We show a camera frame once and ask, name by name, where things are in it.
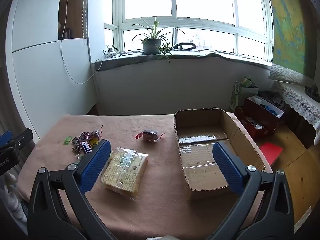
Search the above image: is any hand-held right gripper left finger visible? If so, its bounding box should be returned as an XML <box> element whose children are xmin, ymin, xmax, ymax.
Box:
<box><xmin>27</xmin><ymin>139</ymin><xmax>118</xmax><ymax>240</ymax></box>

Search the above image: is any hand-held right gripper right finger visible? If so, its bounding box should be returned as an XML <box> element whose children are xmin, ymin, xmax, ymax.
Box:
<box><xmin>207</xmin><ymin>141</ymin><xmax>294</xmax><ymax>240</ymax></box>

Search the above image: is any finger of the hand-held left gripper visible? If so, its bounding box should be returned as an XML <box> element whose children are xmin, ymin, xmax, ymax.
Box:
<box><xmin>0</xmin><ymin>129</ymin><xmax>33</xmax><ymax>155</ymax></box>

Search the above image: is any brown chocolate bar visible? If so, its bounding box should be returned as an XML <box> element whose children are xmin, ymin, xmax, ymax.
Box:
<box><xmin>79</xmin><ymin>130</ymin><xmax>100</xmax><ymax>143</ymax></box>
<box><xmin>76</xmin><ymin>140</ymin><xmax>95</xmax><ymax>155</ymax></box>

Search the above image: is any yellow cracker packet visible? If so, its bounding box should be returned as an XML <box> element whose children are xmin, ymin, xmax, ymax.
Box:
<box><xmin>100</xmin><ymin>147</ymin><xmax>148</xmax><ymax>201</ymax></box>

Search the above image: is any cardboard box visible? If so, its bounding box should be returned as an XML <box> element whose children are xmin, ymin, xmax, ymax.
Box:
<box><xmin>174</xmin><ymin>108</ymin><xmax>266</xmax><ymax>200</ymax></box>

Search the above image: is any white fluffy object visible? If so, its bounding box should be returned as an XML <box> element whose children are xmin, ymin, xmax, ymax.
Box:
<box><xmin>4</xmin><ymin>172</ymin><xmax>28</xmax><ymax>224</ymax></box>

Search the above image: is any flat red box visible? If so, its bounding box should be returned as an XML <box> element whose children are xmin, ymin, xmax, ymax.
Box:
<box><xmin>259</xmin><ymin>142</ymin><xmax>284</xmax><ymax>167</ymax></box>

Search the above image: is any dark red open box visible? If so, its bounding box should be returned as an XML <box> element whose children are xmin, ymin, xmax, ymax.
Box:
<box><xmin>235</xmin><ymin>95</ymin><xmax>286</xmax><ymax>138</ymax></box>

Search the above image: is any white cabinet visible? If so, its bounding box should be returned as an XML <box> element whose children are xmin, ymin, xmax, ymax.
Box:
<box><xmin>6</xmin><ymin>0</ymin><xmax>98</xmax><ymax>140</ymax></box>

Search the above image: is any green paper bag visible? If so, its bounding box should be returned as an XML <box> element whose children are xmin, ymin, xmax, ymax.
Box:
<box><xmin>230</xmin><ymin>76</ymin><xmax>259</xmax><ymax>110</ymax></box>

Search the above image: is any white lace cloth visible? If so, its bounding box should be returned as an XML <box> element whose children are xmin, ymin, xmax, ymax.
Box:
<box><xmin>271</xmin><ymin>80</ymin><xmax>320</xmax><ymax>145</ymax></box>

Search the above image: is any white power adapter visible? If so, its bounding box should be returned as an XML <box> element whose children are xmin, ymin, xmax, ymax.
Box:
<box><xmin>104</xmin><ymin>45</ymin><xmax>122</xmax><ymax>57</ymax></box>

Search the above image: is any potted spider plant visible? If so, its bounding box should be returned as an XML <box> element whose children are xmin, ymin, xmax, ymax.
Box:
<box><xmin>132</xmin><ymin>17</ymin><xmax>185</xmax><ymax>63</ymax></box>

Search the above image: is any white cable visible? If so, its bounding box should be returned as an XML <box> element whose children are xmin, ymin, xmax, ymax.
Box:
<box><xmin>60</xmin><ymin>0</ymin><xmax>103</xmax><ymax>85</ymax></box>

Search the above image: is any black ring-shaped device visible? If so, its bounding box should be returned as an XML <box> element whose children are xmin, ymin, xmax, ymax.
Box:
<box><xmin>173</xmin><ymin>42</ymin><xmax>196</xmax><ymax>52</ymax></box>

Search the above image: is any wall scroll painting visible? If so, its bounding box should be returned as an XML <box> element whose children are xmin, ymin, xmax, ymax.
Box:
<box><xmin>265</xmin><ymin>0</ymin><xmax>315</xmax><ymax>84</ymax></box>

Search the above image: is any white window frame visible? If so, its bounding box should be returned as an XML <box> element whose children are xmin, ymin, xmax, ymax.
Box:
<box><xmin>104</xmin><ymin>0</ymin><xmax>274</xmax><ymax>63</ymax></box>

